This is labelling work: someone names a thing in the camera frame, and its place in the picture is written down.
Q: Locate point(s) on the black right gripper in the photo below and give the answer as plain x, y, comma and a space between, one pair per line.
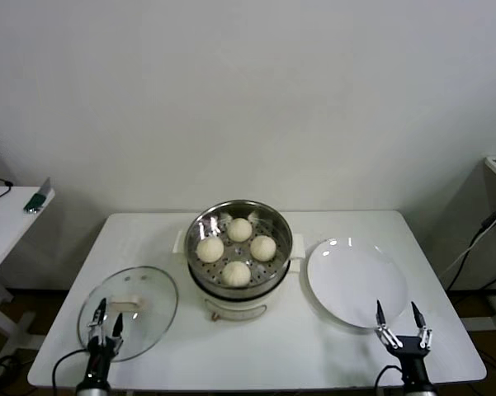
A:
412, 350

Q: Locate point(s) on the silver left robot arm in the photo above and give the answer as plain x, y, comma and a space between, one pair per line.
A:
91, 388

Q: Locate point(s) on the white steamed baozi bun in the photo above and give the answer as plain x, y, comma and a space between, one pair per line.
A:
263, 247
239, 229
210, 249
236, 273

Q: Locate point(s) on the beige cabinet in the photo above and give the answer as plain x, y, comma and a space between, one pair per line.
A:
495, 247

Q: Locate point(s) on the perforated steel steamer basket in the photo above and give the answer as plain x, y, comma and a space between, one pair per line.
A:
202, 224

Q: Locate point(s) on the white side table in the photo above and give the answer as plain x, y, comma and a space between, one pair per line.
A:
8, 231

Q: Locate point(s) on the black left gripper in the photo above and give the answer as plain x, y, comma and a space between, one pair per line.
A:
101, 350

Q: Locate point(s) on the stainless steel steamer pot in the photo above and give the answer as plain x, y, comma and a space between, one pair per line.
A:
231, 307

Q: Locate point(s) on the white round plate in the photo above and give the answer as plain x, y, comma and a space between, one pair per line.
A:
355, 280

